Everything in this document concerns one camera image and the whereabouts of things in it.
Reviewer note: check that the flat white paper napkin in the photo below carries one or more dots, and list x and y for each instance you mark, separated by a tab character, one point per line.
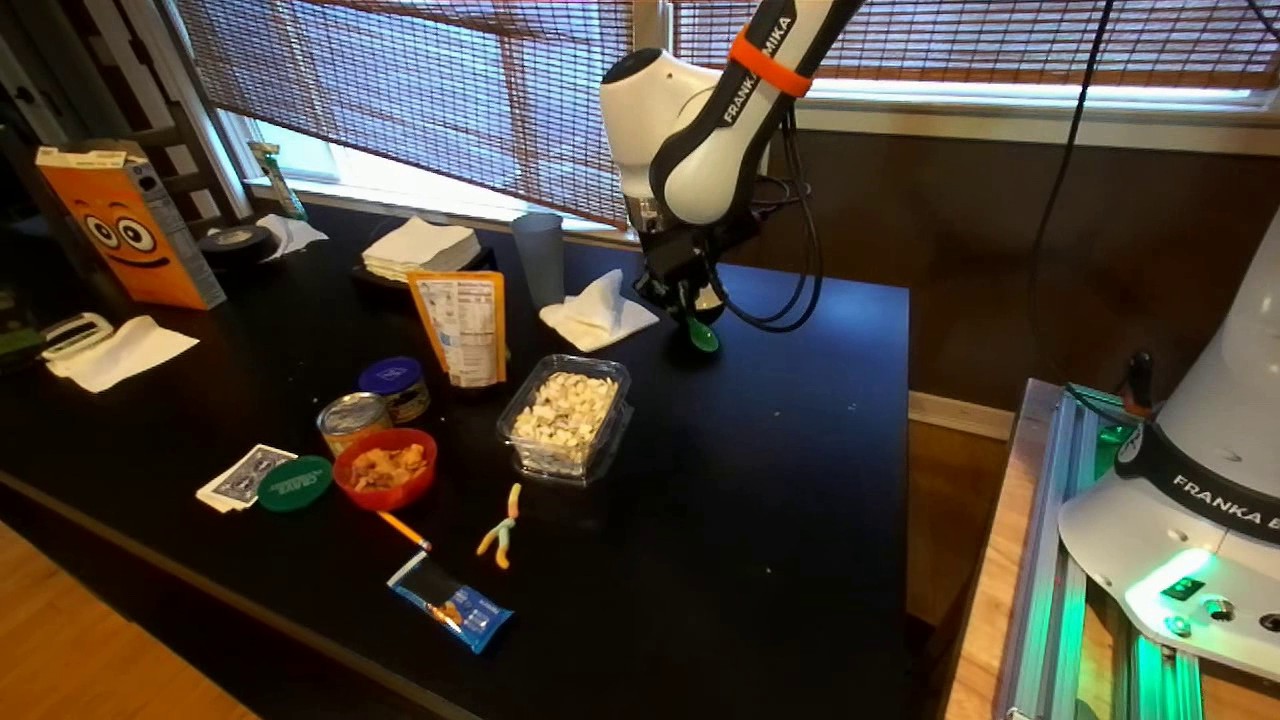
125	353

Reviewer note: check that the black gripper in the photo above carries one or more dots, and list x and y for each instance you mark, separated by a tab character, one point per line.
681	257

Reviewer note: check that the jar with blue lid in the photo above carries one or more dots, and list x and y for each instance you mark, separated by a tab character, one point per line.
394	382

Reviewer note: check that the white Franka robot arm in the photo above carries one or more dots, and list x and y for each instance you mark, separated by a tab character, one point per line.
1203	442

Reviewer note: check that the translucent grey plastic cup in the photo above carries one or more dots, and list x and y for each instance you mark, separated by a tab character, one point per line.
541	263

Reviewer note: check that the crumpled white napkin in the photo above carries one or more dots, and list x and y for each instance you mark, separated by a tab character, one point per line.
600	320

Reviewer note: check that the tall orange carton with face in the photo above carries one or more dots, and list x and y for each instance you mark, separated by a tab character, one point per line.
125	232

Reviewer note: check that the white napkin under disc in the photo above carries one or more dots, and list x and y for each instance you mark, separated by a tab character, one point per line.
299	232

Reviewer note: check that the blue snack bar wrapper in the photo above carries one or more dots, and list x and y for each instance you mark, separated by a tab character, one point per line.
454	605

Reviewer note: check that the playing card pack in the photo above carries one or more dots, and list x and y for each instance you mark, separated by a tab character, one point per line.
234	483

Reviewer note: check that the thin orange stick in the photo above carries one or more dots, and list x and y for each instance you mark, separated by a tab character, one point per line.
400	529

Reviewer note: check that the red round bowl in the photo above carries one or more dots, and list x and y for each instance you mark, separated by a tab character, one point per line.
384	487

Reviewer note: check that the black round disc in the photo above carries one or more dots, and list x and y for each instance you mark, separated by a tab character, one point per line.
236	240

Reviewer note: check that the white plastic bottle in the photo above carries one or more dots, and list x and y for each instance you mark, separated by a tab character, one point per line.
461	332

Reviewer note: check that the green plastic spoon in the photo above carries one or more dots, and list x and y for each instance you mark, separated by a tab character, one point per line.
700	337

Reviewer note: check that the bamboo window blinds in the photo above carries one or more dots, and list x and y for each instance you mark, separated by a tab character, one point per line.
464	93

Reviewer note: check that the clear rectangular plastic container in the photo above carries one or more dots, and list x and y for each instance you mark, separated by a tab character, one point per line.
526	447

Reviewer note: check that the pale seeds pile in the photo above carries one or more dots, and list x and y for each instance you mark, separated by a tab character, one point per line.
566	413

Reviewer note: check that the stack of white napkins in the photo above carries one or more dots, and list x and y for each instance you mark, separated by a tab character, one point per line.
421	248

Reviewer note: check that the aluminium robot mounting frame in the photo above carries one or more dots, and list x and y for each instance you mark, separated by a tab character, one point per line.
1034	562

